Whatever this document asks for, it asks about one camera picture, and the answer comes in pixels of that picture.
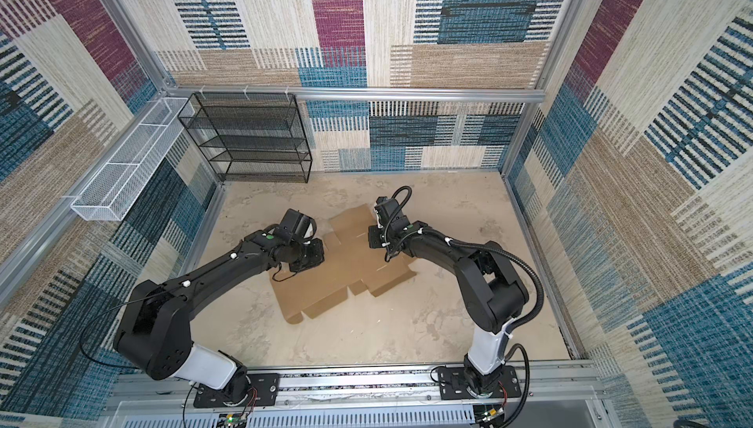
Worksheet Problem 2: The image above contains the brown cardboard box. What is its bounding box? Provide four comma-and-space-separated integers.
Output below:
270, 205, 417, 324

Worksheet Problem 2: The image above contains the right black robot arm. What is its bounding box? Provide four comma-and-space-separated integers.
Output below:
369, 196, 529, 398

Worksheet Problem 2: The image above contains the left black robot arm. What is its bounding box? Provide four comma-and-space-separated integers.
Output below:
113, 210, 325, 406

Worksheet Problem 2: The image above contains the black wire mesh shelf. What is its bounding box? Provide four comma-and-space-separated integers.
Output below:
178, 92, 313, 183

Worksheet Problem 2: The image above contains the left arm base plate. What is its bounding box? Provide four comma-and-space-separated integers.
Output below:
192, 373, 280, 410

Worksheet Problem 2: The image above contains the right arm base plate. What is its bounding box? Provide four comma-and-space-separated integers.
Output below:
429, 365, 523, 401

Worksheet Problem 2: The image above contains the white wire mesh basket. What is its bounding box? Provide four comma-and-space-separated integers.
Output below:
71, 97, 187, 221

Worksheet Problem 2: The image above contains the aluminium front rail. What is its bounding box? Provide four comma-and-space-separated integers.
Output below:
105, 362, 607, 412

